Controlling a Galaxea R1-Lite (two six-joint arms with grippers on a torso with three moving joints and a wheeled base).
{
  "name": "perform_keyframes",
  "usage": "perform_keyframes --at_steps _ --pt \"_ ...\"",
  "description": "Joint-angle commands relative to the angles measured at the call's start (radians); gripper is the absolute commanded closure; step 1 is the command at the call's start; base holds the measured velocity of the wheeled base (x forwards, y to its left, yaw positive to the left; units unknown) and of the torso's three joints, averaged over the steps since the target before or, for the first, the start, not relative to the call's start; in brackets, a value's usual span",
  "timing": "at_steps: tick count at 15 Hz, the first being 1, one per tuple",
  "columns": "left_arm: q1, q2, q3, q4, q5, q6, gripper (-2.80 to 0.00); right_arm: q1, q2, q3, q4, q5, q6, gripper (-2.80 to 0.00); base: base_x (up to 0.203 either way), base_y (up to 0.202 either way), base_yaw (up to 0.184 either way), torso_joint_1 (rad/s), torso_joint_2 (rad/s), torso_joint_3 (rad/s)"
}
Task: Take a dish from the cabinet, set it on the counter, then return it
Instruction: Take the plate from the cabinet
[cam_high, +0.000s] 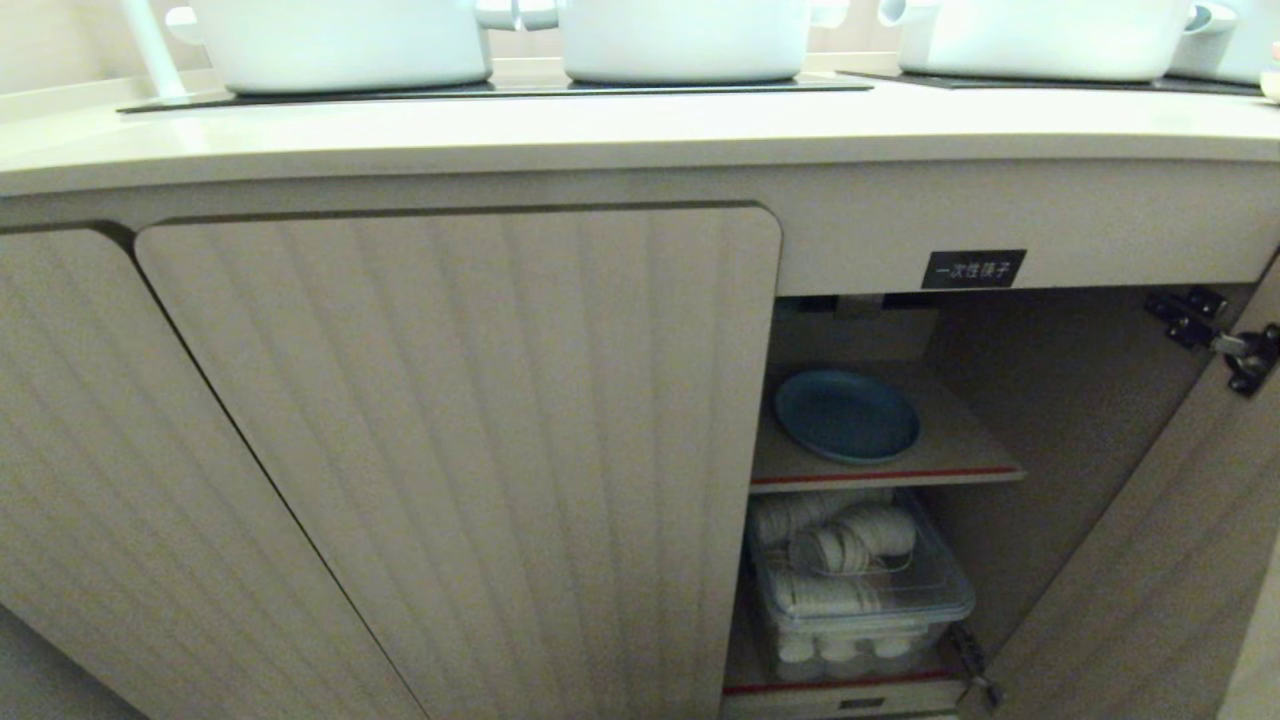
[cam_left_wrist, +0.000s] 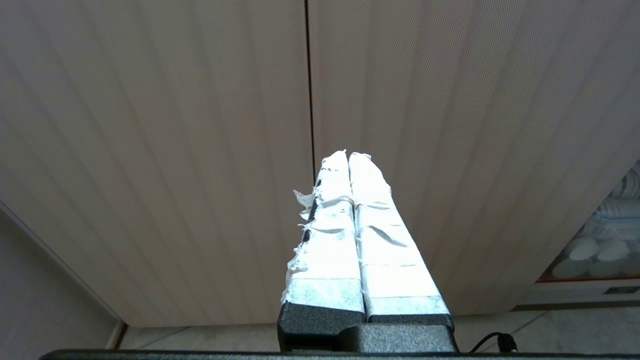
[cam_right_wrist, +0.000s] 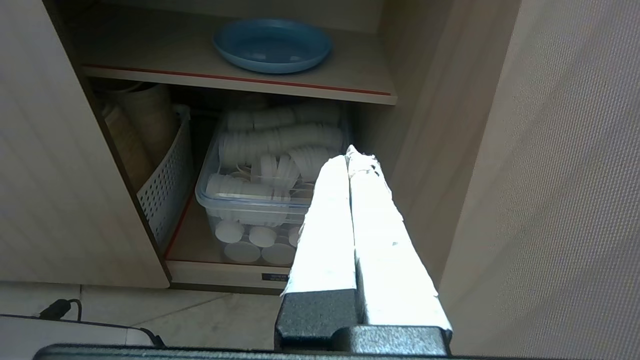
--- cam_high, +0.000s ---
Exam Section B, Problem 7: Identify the beige ribbed cabinet door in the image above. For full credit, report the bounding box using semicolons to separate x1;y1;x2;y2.
956;250;1280;720
134;205;783;720
0;227;429;720

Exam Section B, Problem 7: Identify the wooden cabinet shelf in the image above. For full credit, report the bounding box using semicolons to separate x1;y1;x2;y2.
750;362;1027;495

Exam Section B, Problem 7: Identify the blue round plate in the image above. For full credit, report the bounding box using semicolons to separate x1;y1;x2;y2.
773;369;922;466

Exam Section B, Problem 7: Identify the black induction cooktop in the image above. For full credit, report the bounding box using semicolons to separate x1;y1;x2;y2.
836;70;1267;98
117;76;874;114

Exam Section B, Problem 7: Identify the clear plastic storage bin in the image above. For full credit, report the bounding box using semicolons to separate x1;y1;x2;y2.
745;488;977;685

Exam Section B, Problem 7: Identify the black label plate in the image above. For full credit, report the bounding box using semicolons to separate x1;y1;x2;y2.
921;249;1028;291

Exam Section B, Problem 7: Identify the black metal door hinge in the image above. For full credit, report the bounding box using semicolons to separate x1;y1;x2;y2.
1144;287;1280;399
950;622;1005;711

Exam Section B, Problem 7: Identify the white utensil handle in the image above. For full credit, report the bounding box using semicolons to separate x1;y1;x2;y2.
121;0;190;101

